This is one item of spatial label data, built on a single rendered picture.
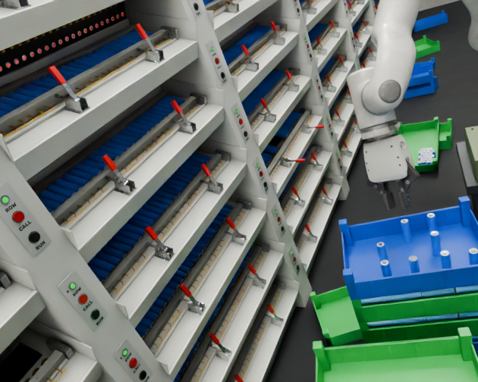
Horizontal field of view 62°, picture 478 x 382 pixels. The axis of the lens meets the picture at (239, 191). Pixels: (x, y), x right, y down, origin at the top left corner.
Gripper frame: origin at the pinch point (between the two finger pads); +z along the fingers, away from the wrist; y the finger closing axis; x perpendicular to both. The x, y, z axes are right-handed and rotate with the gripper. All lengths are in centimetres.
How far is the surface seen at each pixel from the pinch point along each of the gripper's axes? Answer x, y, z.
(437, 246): 0.7, -7.3, 11.4
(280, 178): -16, 54, -9
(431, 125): -130, 51, -9
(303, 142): -40, 60, -19
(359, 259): 7.2, 9.6, 12.5
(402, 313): 10.5, -0.9, 23.7
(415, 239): -3.8, 0.1, 11.1
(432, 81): -191, 74, -34
